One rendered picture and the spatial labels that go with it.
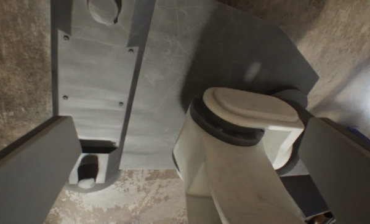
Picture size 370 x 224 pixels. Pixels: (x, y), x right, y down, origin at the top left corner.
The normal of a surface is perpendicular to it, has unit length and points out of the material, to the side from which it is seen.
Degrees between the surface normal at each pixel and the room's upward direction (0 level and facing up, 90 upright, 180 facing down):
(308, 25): 0
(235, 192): 90
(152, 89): 0
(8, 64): 0
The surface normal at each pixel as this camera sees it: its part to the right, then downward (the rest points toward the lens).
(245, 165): 0.31, -0.80
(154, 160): 0.26, 0.59
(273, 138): -0.91, -0.10
